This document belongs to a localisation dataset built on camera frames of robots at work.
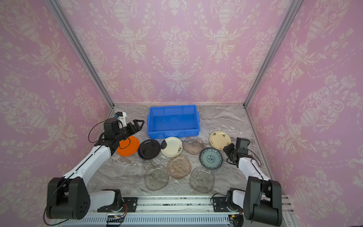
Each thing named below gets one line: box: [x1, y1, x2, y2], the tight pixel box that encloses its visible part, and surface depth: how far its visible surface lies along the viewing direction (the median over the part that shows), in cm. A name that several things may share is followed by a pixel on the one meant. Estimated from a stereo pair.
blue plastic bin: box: [146, 104, 201, 139], surface depth 112 cm
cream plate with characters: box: [209, 130, 232, 151], surface depth 100 cm
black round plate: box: [138, 139, 161, 160], surface depth 95 cm
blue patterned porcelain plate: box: [199, 148, 223, 170], surface depth 92 cm
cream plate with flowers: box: [160, 136, 183, 158], surface depth 97 cm
